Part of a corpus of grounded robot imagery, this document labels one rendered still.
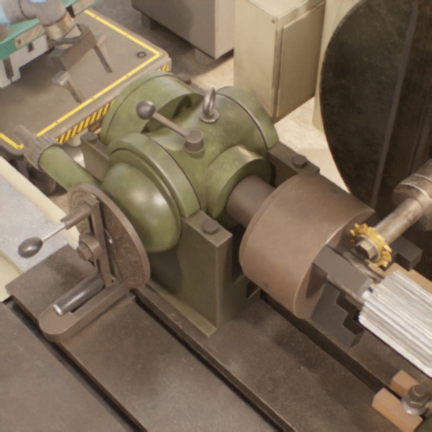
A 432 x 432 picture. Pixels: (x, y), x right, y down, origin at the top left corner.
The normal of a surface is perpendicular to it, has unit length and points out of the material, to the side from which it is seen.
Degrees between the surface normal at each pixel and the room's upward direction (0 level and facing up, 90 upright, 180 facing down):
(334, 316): 65
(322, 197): 9
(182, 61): 0
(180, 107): 90
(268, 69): 90
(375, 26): 90
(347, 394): 0
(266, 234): 47
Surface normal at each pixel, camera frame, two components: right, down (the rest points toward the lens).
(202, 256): -0.72, 0.53
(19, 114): 0.00, -0.65
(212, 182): -0.48, -0.13
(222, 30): 0.70, 0.55
